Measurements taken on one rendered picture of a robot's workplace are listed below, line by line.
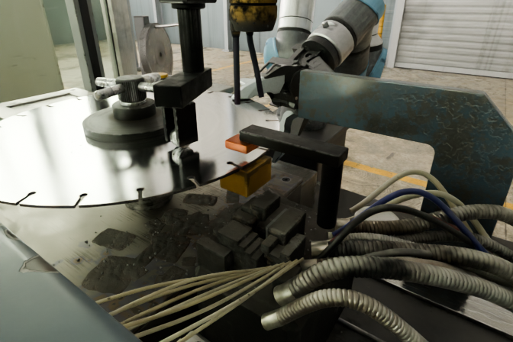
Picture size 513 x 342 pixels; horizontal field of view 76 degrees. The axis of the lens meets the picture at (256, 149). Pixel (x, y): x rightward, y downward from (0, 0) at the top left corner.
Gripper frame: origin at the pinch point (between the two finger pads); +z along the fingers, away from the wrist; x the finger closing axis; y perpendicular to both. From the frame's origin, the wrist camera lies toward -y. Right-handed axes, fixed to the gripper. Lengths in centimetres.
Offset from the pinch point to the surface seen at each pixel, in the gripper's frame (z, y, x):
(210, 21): -344, 667, -241
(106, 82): 10.9, 2.4, 19.8
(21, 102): 20.6, 39.1, 15.4
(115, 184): 17.5, -12.1, 18.3
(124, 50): -4, 50, 8
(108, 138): 15.2, -3.5, 17.5
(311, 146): 6.0, -21.5, 14.4
